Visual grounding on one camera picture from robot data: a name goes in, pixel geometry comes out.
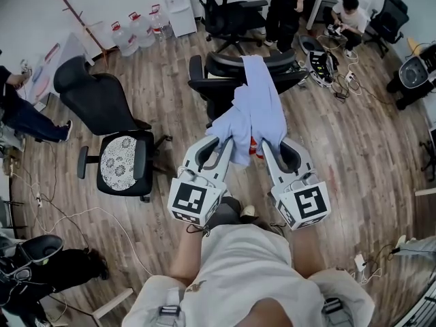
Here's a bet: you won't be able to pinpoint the white water dispenser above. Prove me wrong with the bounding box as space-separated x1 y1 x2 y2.
159 0 198 39

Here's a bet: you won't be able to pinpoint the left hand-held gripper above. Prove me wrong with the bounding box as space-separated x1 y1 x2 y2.
167 136 236 227

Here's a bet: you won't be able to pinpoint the patterned round seat cushion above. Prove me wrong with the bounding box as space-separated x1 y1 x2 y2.
98 136 137 189

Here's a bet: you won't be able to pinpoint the gray shoulder strap buckle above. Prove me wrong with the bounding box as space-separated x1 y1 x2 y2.
158 288 185 327
322 296 341 316

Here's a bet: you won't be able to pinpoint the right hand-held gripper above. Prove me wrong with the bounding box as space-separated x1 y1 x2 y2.
261 140 332 232

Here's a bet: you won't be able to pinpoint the black mesh office chair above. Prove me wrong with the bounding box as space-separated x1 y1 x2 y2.
187 48 309 129

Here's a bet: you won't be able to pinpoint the white desk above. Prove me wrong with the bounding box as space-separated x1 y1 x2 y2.
305 0 338 31

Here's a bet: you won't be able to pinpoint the black high-back office chair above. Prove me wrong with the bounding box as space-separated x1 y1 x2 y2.
53 55 173 203

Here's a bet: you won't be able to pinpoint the person's dark trousers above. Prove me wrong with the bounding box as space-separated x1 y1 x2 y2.
207 196 260 231

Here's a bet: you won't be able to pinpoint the wooden coat rack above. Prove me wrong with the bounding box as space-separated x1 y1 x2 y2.
47 0 119 68

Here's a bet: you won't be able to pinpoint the person's white t-shirt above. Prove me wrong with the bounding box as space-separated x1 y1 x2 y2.
122 223 375 327

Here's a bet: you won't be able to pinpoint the clear water jug red cap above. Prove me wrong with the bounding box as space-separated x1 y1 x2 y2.
149 4 174 41
127 11 157 49
110 21 140 57

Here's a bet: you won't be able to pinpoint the black white backpack rig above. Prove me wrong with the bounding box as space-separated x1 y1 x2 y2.
305 50 340 88

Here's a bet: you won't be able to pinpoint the person's left forearm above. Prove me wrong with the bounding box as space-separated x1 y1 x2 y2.
169 225 207 287

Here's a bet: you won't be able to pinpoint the person's right forearm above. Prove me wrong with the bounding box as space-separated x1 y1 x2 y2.
291 228 324 279

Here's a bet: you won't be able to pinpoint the light blue shirt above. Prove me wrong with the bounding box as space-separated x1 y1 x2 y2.
205 54 287 167

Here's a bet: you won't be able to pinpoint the white table with pink items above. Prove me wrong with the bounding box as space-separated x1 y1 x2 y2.
20 32 96 106

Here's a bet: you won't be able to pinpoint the black office chair with headrest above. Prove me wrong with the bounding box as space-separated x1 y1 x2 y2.
193 0 269 56

